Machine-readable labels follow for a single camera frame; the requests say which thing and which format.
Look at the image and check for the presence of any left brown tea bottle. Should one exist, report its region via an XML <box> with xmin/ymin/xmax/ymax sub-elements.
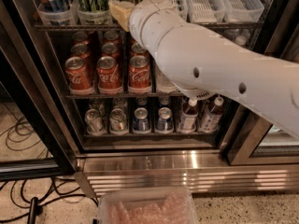
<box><xmin>178</xmin><ymin>99</ymin><xmax>199</xmax><ymax>132</ymax></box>

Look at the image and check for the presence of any rear right blue can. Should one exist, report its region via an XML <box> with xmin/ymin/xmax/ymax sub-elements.
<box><xmin>158</xmin><ymin>96</ymin><xmax>171</xmax><ymax>107</ymax></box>

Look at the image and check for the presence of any open glass fridge door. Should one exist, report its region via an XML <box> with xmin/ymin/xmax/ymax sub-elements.
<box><xmin>0</xmin><ymin>0</ymin><xmax>77</xmax><ymax>181</ymax></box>

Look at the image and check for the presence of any stainless steel fridge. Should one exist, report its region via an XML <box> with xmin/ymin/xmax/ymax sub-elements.
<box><xmin>0</xmin><ymin>0</ymin><xmax>299</xmax><ymax>199</ymax></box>

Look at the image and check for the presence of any black stand post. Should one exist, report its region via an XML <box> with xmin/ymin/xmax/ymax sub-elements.
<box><xmin>27</xmin><ymin>197</ymin><xmax>43</xmax><ymax>224</ymax></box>

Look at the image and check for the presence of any silver can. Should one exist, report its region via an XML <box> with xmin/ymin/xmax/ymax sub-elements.
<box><xmin>89</xmin><ymin>99</ymin><xmax>106</xmax><ymax>117</ymax></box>
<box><xmin>113</xmin><ymin>97</ymin><xmax>128</xmax><ymax>110</ymax></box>
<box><xmin>85</xmin><ymin>109</ymin><xmax>103</xmax><ymax>133</ymax></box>
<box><xmin>109</xmin><ymin>108</ymin><xmax>127</xmax><ymax>132</ymax></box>

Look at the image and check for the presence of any front left water bottle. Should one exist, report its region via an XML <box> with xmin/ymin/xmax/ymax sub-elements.
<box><xmin>155</xmin><ymin>66</ymin><xmax>177</xmax><ymax>93</ymax></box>

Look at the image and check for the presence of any left clear plastic tray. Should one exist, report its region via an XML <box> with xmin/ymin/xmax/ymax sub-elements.
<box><xmin>37</xmin><ymin>0</ymin><xmax>79</xmax><ymax>26</ymax></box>

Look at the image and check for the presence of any clear plastic tray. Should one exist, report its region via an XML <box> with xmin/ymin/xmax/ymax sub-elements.
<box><xmin>37</xmin><ymin>0</ymin><xmax>79</xmax><ymax>26</ymax></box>
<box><xmin>78</xmin><ymin>5</ymin><xmax>111</xmax><ymax>24</ymax></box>

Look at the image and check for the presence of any front right Coca-Cola can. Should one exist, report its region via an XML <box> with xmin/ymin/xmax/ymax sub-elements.
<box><xmin>129</xmin><ymin>56</ymin><xmax>150</xmax><ymax>89</ymax></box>

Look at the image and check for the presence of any front right water bottle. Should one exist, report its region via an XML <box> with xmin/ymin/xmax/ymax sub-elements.
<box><xmin>235</xmin><ymin>35</ymin><xmax>248</xmax><ymax>47</ymax></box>

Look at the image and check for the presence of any empty white tray middle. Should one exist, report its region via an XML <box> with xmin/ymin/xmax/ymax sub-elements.
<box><xmin>186</xmin><ymin>0</ymin><xmax>226</xmax><ymax>23</ymax></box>

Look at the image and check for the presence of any right brown tea bottle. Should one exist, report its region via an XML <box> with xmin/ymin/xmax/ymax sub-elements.
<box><xmin>200</xmin><ymin>96</ymin><xmax>224</xmax><ymax>133</ymax></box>

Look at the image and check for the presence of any front middle Coca-Cola can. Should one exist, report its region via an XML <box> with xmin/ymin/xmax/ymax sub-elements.
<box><xmin>97</xmin><ymin>56</ymin><xmax>121</xmax><ymax>90</ymax></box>

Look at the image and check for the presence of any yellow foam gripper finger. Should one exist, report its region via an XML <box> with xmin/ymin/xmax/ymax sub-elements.
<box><xmin>108</xmin><ymin>0</ymin><xmax>135</xmax><ymax>32</ymax></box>

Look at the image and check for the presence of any front left Coca-Cola can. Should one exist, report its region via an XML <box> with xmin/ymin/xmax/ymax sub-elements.
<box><xmin>64</xmin><ymin>56</ymin><xmax>92</xmax><ymax>90</ymax></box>

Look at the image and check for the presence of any clear bin with bubble wrap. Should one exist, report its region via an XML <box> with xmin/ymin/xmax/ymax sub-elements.
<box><xmin>99</xmin><ymin>187</ymin><xmax>199</xmax><ymax>224</ymax></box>

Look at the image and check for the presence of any rear left blue can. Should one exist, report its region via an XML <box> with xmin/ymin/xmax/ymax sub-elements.
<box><xmin>135</xmin><ymin>97</ymin><xmax>149</xmax><ymax>108</ymax></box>

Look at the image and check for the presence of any middle wire shelf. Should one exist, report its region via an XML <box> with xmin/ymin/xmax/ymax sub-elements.
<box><xmin>66</xmin><ymin>91</ymin><xmax>184</xmax><ymax>99</ymax></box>

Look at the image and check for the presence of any front right blue can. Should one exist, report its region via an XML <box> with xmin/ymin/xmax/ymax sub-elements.
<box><xmin>156</xmin><ymin>107</ymin><xmax>173</xmax><ymax>132</ymax></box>

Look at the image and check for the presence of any rear left Coca-Cola can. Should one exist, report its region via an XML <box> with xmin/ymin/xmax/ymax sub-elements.
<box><xmin>72</xmin><ymin>31</ymin><xmax>93</xmax><ymax>46</ymax></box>

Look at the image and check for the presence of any rear left silver can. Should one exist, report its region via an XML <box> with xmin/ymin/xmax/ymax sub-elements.
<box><xmin>89</xmin><ymin>99</ymin><xmax>106</xmax><ymax>117</ymax></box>

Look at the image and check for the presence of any top wire shelf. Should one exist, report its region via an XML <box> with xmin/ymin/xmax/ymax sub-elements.
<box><xmin>34</xmin><ymin>0</ymin><xmax>274</xmax><ymax>31</ymax></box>

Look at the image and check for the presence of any wire shelf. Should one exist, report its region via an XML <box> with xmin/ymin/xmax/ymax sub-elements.
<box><xmin>34</xmin><ymin>0</ymin><xmax>274</xmax><ymax>31</ymax></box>
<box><xmin>66</xmin><ymin>91</ymin><xmax>184</xmax><ymax>99</ymax></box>

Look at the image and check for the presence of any front left silver can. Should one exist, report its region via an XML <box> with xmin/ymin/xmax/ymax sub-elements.
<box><xmin>85</xmin><ymin>109</ymin><xmax>103</xmax><ymax>133</ymax></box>

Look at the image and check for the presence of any black floor cable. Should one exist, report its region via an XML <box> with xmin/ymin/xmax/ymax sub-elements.
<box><xmin>0</xmin><ymin>103</ymin><xmax>100</xmax><ymax>224</ymax></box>

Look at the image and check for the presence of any front left blue can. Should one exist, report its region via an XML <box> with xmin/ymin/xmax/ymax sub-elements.
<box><xmin>134</xmin><ymin>107</ymin><xmax>150</xmax><ymax>132</ymax></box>

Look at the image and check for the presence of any empty white tray right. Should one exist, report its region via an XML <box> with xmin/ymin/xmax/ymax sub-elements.
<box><xmin>222</xmin><ymin>0</ymin><xmax>264</xmax><ymax>22</ymax></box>

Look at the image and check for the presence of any brown tea bottle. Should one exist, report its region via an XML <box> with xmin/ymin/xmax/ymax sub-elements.
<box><xmin>178</xmin><ymin>99</ymin><xmax>199</xmax><ymax>132</ymax></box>
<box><xmin>200</xmin><ymin>96</ymin><xmax>224</xmax><ymax>133</ymax></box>

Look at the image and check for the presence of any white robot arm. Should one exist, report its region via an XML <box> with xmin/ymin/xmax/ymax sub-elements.
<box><xmin>108</xmin><ymin>0</ymin><xmax>299</xmax><ymax>138</ymax></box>

